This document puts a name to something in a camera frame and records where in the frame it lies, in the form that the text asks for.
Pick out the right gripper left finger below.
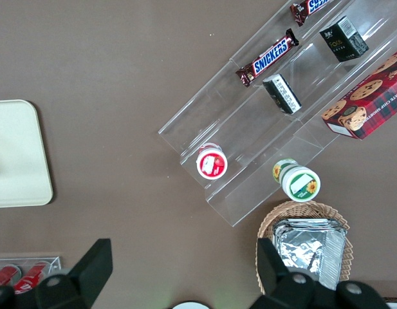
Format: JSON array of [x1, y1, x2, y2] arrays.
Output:
[[33, 238, 114, 309]]

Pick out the small black carton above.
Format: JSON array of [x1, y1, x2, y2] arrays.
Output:
[[319, 15, 370, 63], [262, 73, 302, 115]]

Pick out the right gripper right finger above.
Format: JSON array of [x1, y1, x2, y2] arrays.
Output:
[[249, 237, 339, 309]]

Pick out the clear acrylic bottle rack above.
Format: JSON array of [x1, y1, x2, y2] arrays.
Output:
[[0, 256, 63, 290]]

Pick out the Snickers bar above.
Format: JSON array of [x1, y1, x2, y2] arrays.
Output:
[[290, 0, 331, 27], [235, 28, 300, 88]]

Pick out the light tan wicker basket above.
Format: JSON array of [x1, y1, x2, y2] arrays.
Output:
[[255, 200, 354, 295]]

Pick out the green lid yogurt cup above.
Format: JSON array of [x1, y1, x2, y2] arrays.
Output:
[[271, 158, 321, 203]]

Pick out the cream plastic tray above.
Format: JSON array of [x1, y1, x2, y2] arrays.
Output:
[[0, 98, 54, 209]]

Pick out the silver foil packets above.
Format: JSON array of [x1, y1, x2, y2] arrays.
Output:
[[271, 218, 349, 290]]

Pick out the clear acrylic step stand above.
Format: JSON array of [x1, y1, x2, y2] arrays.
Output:
[[158, 0, 397, 228]]

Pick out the red lid yogurt cup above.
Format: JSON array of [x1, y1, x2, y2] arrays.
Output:
[[195, 142, 228, 181]]

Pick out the red tartan cookie box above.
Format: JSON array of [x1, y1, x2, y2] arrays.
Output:
[[320, 46, 397, 140]]

